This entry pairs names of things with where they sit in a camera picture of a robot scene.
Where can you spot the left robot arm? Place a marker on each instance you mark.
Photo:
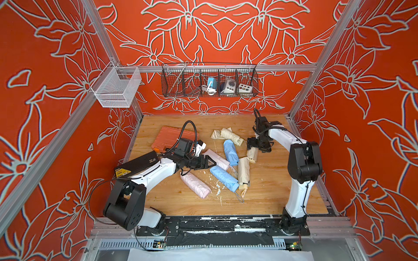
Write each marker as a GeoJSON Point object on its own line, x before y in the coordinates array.
{"type": "Point", "coordinates": [133, 180]}

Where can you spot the beige umbrella sleeve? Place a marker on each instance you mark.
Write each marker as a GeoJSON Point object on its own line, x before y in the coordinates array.
{"type": "Point", "coordinates": [217, 134]}

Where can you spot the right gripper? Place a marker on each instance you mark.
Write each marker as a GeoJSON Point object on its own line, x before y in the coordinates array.
{"type": "Point", "coordinates": [264, 149]}

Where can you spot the orange plastic tool case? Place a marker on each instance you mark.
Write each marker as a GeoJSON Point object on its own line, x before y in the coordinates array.
{"type": "Point", "coordinates": [165, 139]}

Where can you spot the white mesh wall basket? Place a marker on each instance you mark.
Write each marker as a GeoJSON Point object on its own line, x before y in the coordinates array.
{"type": "Point", "coordinates": [113, 91]}

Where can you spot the pink umbrella near front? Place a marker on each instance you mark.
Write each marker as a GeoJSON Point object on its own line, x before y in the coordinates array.
{"type": "Point", "coordinates": [196, 185]}

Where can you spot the blue umbrella back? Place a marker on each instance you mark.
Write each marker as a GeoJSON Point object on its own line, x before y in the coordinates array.
{"type": "Point", "coordinates": [230, 152]}

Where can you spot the white round-dial device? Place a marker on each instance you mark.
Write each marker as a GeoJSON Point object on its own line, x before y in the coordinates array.
{"type": "Point", "coordinates": [229, 86]}

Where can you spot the black wire wall basket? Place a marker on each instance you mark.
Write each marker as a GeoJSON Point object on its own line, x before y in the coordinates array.
{"type": "Point", "coordinates": [197, 79]}

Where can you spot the blue umbrella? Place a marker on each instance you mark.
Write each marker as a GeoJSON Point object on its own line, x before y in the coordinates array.
{"type": "Point", "coordinates": [230, 152]}
{"type": "Point", "coordinates": [228, 180]}

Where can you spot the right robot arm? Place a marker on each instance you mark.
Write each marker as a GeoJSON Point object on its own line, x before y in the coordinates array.
{"type": "Point", "coordinates": [304, 167]}

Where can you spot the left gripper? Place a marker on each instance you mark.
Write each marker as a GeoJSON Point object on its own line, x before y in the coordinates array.
{"type": "Point", "coordinates": [201, 160]}

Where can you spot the beige umbrella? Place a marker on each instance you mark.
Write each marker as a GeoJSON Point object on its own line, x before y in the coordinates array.
{"type": "Point", "coordinates": [235, 138]}
{"type": "Point", "coordinates": [243, 173]}
{"type": "Point", "coordinates": [252, 154]}

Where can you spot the beige umbrella back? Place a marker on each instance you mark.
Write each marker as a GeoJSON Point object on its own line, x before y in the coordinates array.
{"type": "Point", "coordinates": [252, 154]}

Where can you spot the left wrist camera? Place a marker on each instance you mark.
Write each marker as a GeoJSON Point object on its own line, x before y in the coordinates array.
{"type": "Point", "coordinates": [199, 147]}

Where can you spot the pink umbrella near case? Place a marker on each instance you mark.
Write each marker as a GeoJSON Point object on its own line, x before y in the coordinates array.
{"type": "Point", "coordinates": [221, 162]}

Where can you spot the white box with dots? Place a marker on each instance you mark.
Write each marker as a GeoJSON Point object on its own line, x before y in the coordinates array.
{"type": "Point", "coordinates": [244, 89]}

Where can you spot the blue white device in basket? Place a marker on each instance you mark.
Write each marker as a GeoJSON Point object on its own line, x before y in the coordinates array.
{"type": "Point", "coordinates": [210, 87]}

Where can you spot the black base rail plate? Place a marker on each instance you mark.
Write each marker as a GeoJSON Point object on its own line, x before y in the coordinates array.
{"type": "Point", "coordinates": [176, 225]}

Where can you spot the blue umbrella front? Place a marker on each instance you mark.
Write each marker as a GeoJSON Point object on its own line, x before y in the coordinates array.
{"type": "Point", "coordinates": [228, 180]}

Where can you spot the black box yellow label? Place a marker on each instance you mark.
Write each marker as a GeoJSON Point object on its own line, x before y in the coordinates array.
{"type": "Point", "coordinates": [137, 165]}

